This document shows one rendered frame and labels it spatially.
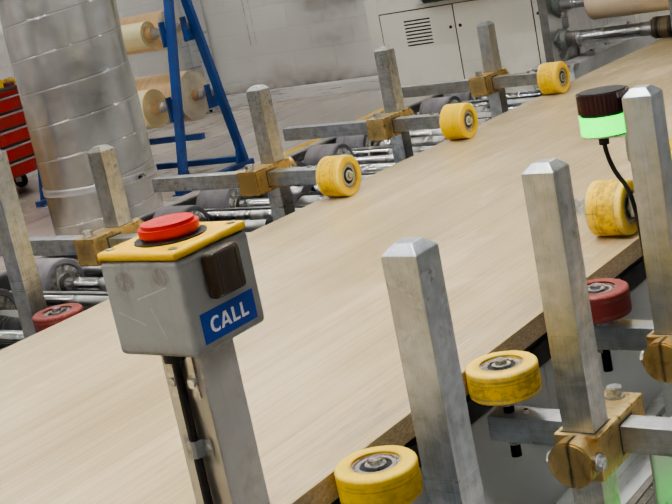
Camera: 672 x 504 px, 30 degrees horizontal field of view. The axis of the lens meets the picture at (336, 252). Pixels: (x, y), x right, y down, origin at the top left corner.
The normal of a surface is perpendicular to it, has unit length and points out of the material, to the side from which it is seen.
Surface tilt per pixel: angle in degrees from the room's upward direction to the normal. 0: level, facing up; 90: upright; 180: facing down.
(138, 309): 90
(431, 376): 90
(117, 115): 90
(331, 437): 0
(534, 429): 90
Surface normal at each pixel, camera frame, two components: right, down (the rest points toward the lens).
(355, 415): -0.19, -0.95
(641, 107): -0.58, 0.31
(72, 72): 0.19, 0.20
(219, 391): 0.79, -0.01
